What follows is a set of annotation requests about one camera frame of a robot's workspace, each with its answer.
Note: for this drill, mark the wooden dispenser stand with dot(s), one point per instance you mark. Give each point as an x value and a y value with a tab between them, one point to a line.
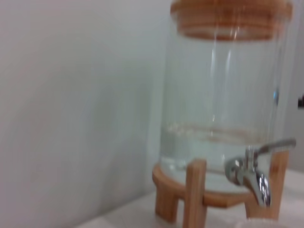
196	185

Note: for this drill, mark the wooden jar lid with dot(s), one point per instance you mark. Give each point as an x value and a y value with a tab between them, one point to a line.
225	19

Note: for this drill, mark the glass water dispenser jar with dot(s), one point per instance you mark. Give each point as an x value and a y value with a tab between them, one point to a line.
202	95

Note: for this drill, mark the chrome metal faucet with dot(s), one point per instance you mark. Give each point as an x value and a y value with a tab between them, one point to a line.
247	173

